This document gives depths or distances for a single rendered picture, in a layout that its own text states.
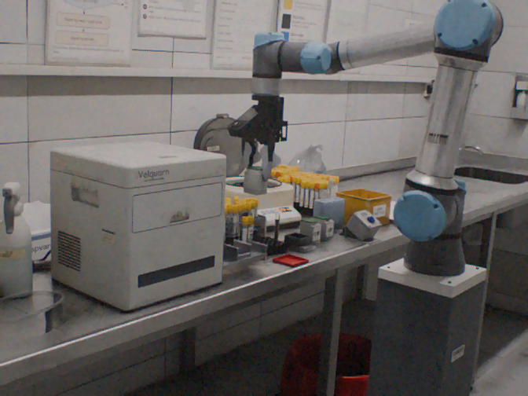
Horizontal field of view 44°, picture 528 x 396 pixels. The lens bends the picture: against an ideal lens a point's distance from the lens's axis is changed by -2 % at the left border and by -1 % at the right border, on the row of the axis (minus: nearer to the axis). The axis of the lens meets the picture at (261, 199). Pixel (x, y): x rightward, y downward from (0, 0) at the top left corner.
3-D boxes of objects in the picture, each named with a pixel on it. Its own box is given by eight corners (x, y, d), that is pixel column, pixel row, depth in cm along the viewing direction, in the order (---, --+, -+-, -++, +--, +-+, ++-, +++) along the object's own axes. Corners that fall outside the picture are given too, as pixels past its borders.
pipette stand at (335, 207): (325, 236, 201) (328, 203, 199) (308, 230, 206) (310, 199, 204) (346, 231, 208) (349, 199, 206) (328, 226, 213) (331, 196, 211)
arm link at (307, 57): (339, 43, 163) (298, 42, 168) (320, 41, 153) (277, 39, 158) (336, 75, 164) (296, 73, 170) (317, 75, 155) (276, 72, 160)
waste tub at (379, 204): (366, 230, 210) (368, 199, 208) (332, 221, 219) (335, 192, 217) (390, 225, 219) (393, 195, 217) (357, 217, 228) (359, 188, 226)
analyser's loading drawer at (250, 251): (208, 277, 151) (209, 255, 150) (188, 270, 155) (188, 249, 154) (266, 260, 166) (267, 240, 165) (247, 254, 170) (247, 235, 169)
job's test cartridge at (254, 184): (254, 190, 173) (254, 166, 172) (267, 193, 170) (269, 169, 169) (243, 192, 170) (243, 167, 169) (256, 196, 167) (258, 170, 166)
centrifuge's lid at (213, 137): (199, 113, 215) (185, 114, 221) (202, 191, 218) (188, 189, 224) (251, 112, 229) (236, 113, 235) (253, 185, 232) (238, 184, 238)
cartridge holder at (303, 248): (303, 253, 181) (305, 240, 181) (278, 246, 187) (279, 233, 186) (315, 250, 185) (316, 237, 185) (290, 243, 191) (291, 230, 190)
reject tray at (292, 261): (292, 267, 168) (293, 264, 168) (272, 261, 173) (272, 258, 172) (309, 262, 173) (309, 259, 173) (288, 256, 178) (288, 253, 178)
